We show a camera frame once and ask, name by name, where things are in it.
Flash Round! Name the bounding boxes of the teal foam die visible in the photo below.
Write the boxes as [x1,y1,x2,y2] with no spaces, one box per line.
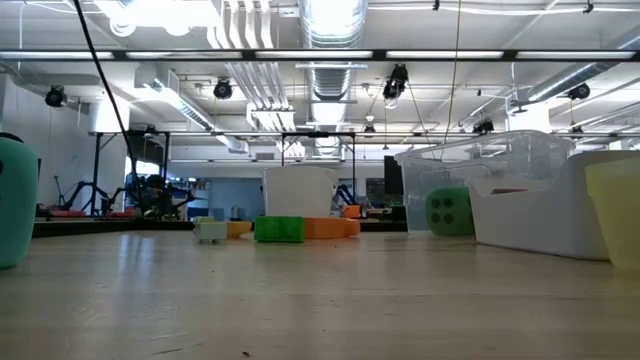
[0,135,41,271]

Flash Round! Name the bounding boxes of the black background station frame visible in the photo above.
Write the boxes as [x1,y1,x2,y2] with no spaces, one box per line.
[88,130,172,217]
[279,131,358,201]

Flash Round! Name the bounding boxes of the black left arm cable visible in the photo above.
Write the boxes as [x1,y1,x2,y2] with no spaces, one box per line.
[72,0,147,202]

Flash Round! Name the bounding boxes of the orange angled long brick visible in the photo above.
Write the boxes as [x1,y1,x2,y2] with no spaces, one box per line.
[303,216,362,241]

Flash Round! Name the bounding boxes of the black background robot arms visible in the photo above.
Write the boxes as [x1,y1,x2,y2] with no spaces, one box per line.
[52,172,201,220]

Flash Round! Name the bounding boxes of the green foam die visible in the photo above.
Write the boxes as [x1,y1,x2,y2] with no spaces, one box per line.
[424,186,475,238]

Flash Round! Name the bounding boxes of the yellow translucent plastic bin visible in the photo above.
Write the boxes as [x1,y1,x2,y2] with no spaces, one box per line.
[584,158,640,272]

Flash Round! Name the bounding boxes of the black table frame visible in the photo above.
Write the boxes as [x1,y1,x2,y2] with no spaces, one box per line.
[32,218,409,238]

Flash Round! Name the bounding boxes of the green toy brick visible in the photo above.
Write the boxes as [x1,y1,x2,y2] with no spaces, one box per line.
[253,215,306,245]

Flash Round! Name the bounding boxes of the orange flat toy brick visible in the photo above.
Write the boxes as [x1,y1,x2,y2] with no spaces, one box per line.
[226,220,254,240]

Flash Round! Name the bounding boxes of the black monitor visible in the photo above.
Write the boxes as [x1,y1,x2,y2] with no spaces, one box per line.
[383,155,405,197]

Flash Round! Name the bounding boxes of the thin hanging cable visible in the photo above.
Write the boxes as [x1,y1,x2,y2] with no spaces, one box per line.
[443,0,462,144]

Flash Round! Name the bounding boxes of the teal and white square brick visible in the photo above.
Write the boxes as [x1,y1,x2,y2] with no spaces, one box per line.
[193,221,229,245]

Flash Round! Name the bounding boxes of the white plastic bin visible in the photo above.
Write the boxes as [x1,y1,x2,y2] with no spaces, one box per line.
[468,149,640,261]

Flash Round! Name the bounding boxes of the clear plastic bin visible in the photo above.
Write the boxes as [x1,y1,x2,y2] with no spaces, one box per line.
[394,129,576,234]

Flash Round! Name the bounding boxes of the black overhead frame beam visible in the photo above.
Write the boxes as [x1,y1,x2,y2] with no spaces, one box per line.
[0,48,640,63]

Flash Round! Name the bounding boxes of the silver ventilation duct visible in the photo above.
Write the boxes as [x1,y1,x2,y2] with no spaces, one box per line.
[298,0,370,157]
[509,24,640,109]

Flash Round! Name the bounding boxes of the white bucket with face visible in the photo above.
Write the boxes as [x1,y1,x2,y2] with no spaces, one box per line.
[259,165,339,220]

